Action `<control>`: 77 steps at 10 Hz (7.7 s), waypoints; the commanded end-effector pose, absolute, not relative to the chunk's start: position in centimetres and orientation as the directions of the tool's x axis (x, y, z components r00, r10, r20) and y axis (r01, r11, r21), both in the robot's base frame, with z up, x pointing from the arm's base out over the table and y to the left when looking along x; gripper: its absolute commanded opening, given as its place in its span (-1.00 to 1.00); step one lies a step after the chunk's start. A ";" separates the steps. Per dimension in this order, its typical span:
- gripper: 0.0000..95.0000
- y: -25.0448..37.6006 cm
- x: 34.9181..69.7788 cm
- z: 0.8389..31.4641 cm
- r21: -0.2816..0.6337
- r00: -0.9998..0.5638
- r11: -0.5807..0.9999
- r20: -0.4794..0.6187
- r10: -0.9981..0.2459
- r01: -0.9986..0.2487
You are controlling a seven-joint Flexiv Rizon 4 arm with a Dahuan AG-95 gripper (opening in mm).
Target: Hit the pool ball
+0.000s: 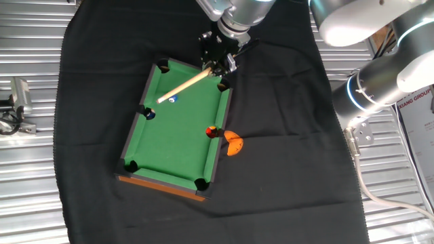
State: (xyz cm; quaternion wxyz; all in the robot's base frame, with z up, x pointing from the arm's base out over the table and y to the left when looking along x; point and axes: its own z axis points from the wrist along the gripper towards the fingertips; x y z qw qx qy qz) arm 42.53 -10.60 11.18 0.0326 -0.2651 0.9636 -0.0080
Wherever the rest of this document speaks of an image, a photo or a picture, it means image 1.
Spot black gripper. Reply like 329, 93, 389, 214
198, 30, 242, 77

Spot wooden pool cue black handle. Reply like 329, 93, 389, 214
156, 43, 260, 105

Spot mini green pool table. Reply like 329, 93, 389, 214
114, 57, 234, 203

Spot orange half-round plastic piece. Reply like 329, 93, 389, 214
223, 130, 244, 157

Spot black cloth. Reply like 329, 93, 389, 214
53, 0, 370, 244

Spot white printed sign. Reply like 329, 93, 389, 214
395, 86, 434, 211

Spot clear plastic bag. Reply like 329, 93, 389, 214
408, 220, 434, 244

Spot silver camera bracket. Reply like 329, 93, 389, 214
195, 0, 235, 22

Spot thick grey cable with connector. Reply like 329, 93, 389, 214
343, 127, 434, 223

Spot silver camera on stand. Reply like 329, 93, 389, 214
9, 77, 34, 115

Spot metal camera stand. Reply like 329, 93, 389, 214
0, 96, 37, 136

